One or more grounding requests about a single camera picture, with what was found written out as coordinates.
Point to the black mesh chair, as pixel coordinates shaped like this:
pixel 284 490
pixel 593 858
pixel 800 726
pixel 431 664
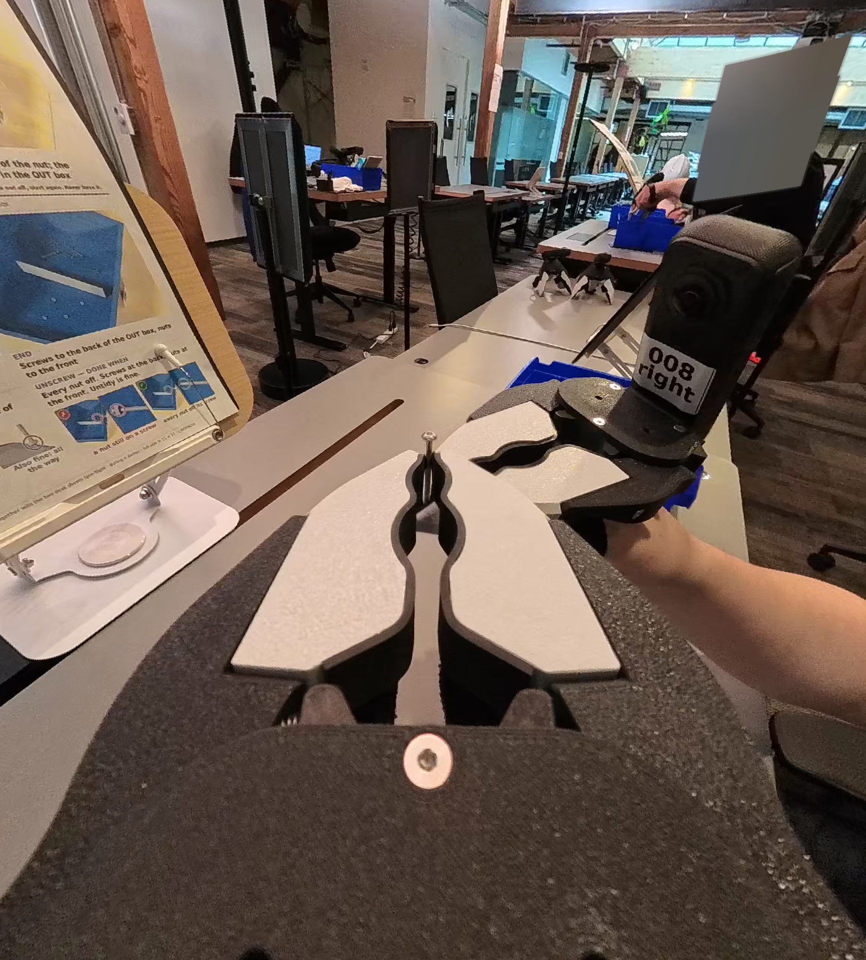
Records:
pixel 459 255

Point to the blue plastic bin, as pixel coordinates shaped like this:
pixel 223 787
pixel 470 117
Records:
pixel 358 178
pixel 545 373
pixel 643 236

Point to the wooden pillar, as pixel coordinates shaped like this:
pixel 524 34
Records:
pixel 493 75
pixel 155 135

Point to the monitor on black floor stand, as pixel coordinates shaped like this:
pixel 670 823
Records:
pixel 271 195

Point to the spare hand-held gripper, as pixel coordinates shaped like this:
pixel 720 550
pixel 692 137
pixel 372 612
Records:
pixel 594 277
pixel 553 274

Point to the printed instruction sheet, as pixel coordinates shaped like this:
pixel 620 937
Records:
pixel 65 225

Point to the white power strip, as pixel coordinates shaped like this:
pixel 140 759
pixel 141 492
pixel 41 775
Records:
pixel 384 336

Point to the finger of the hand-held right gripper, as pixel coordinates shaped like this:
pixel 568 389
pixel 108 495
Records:
pixel 568 476
pixel 508 429

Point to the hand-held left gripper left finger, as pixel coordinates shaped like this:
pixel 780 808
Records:
pixel 328 592

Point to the steel bolt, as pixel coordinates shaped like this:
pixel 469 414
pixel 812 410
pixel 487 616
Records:
pixel 428 437

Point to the person's right forearm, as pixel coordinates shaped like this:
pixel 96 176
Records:
pixel 778 630

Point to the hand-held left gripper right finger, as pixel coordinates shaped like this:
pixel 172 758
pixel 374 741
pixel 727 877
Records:
pixel 523 592

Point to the black-backed document stand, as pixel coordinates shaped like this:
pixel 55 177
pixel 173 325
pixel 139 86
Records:
pixel 617 321

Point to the another person's forearm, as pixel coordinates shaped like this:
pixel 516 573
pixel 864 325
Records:
pixel 677 189

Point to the tan coat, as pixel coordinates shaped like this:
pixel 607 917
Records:
pixel 853 300

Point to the black office chair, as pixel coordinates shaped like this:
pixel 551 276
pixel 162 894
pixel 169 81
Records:
pixel 331 244

